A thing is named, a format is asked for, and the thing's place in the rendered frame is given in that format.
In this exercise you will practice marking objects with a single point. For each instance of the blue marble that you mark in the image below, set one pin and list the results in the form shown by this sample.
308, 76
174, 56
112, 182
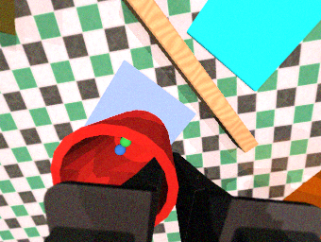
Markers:
119, 150

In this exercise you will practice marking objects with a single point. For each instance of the green marble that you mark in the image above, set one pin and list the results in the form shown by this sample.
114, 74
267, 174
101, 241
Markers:
125, 142

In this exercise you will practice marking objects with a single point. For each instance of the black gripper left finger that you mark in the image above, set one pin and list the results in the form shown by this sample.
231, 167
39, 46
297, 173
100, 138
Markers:
130, 207

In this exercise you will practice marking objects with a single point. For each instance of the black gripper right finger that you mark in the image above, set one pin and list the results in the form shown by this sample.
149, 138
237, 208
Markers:
208, 213

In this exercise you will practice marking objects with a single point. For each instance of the brown wooden plank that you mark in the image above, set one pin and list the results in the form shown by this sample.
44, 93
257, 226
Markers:
156, 24

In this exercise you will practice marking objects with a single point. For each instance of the red cup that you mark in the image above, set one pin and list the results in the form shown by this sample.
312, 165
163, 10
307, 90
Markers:
87, 154

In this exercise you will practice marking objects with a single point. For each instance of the yellow rectangular block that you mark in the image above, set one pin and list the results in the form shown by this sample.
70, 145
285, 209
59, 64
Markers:
7, 21

